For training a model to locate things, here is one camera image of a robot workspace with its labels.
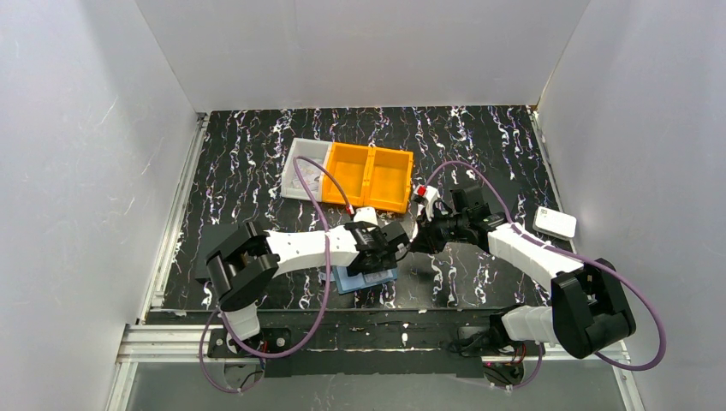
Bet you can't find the blue card holder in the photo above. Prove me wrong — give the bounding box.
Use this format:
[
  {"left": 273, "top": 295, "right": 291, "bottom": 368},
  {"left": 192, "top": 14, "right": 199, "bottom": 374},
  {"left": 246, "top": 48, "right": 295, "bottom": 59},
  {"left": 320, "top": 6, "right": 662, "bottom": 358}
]
[{"left": 330, "top": 266, "right": 398, "bottom": 295}]

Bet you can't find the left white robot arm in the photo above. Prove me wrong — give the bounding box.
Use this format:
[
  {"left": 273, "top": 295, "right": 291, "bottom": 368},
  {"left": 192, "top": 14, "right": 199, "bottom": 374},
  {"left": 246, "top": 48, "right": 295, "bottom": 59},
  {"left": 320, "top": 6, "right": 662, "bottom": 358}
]
[{"left": 196, "top": 222, "right": 409, "bottom": 339}]

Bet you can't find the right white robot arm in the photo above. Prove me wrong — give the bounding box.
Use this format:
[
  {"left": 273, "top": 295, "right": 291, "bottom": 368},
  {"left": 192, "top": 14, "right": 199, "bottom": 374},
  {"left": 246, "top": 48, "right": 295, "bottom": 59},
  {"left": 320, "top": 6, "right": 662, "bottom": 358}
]
[{"left": 410, "top": 185, "right": 637, "bottom": 359}]

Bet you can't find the right orange bin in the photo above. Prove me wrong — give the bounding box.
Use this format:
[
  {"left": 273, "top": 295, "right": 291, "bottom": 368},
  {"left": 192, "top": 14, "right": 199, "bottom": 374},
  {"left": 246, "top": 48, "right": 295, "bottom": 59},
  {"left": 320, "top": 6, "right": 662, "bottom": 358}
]
[{"left": 363, "top": 147, "right": 414, "bottom": 214}]

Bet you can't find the orange bin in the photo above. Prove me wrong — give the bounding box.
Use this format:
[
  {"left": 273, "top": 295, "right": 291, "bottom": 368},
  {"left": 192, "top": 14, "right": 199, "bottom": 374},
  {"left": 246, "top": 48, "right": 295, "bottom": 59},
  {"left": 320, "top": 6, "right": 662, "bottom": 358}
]
[
  {"left": 363, "top": 147, "right": 414, "bottom": 214},
  {"left": 325, "top": 142, "right": 373, "bottom": 207}
]

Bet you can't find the left orange bin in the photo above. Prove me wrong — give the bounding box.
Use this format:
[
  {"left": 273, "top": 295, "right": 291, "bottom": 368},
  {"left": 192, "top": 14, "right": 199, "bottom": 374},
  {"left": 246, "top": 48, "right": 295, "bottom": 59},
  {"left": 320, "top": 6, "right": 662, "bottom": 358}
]
[{"left": 325, "top": 142, "right": 373, "bottom": 207}]

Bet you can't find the white plastic bin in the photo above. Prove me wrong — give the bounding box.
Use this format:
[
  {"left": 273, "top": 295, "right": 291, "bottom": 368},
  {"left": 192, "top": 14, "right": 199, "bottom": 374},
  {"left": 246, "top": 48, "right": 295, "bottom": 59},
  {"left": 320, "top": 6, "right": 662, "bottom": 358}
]
[{"left": 280, "top": 138, "right": 332, "bottom": 202}]

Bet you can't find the white box with label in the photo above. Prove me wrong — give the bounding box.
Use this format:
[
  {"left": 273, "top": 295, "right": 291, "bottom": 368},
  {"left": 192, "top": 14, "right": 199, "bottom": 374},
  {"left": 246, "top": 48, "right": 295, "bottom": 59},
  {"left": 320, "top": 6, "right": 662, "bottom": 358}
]
[{"left": 533, "top": 206, "right": 577, "bottom": 240}]

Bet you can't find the black flat box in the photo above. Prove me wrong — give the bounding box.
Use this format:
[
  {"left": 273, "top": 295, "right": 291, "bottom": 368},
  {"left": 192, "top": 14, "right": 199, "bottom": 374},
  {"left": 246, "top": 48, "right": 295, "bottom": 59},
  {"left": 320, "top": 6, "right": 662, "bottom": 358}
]
[{"left": 194, "top": 223, "right": 238, "bottom": 284}]

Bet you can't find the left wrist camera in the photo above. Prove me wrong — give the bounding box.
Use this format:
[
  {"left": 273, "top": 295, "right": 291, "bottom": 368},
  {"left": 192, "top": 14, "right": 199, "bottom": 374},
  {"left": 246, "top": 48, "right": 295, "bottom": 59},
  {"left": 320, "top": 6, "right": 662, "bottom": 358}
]
[{"left": 353, "top": 206, "right": 378, "bottom": 226}]

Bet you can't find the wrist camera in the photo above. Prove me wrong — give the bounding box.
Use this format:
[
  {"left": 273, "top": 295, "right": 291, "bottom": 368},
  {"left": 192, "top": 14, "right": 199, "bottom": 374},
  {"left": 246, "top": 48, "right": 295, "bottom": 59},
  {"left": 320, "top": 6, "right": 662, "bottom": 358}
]
[
  {"left": 353, "top": 206, "right": 378, "bottom": 226},
  {"left": 413, "top": 184, "right": 440, "bottom": 221}
]

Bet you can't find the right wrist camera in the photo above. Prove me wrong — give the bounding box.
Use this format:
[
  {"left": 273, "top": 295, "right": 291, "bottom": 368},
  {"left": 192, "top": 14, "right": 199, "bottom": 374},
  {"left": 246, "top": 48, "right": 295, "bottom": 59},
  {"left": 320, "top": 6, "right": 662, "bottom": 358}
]
[{"left": 413, "top": 184, "right": 440, "bottom": 221}]

